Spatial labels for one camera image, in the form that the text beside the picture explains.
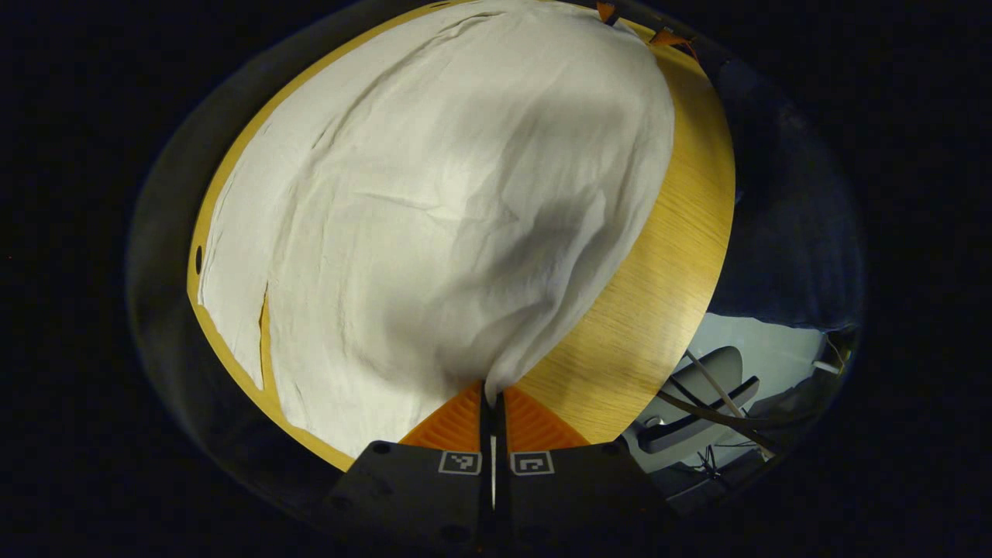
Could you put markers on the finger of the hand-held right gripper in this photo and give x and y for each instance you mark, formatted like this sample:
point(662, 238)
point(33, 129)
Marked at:
point(604, 11)
point(666, 37)

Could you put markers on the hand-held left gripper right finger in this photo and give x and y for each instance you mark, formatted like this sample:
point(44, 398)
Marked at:
point(573, 488)

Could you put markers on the white jeans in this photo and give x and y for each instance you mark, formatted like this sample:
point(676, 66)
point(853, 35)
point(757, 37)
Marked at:
point(434, 217)

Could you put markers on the dark blue cloth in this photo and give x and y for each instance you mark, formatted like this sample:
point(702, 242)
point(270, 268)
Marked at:
point(790, 232)

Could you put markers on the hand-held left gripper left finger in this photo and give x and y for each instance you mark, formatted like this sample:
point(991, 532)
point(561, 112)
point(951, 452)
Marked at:
point(418, 488)

